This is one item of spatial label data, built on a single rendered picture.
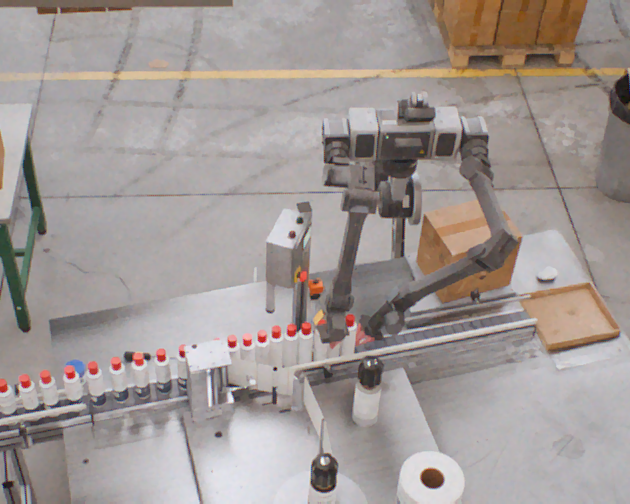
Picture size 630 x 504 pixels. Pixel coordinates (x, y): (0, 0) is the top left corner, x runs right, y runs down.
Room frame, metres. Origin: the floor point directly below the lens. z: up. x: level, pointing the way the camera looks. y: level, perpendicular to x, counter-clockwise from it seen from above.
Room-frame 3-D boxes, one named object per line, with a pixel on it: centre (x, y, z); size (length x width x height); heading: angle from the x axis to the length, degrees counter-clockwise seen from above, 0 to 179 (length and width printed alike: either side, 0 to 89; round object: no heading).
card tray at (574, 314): (2.59, -0.98, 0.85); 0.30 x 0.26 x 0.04; 108
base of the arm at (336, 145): (2.73, -0.05, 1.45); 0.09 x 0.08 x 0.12; 97
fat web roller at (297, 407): (2.05, 0.03, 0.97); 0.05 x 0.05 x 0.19
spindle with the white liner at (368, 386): (2.03, -0.20, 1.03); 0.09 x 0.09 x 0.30
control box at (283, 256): (2.32, 0.09, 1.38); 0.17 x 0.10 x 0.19; 163
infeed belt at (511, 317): (2.27, -0.04, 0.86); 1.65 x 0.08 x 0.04; 108
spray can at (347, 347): (2.30, -0.13, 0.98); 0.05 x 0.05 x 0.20
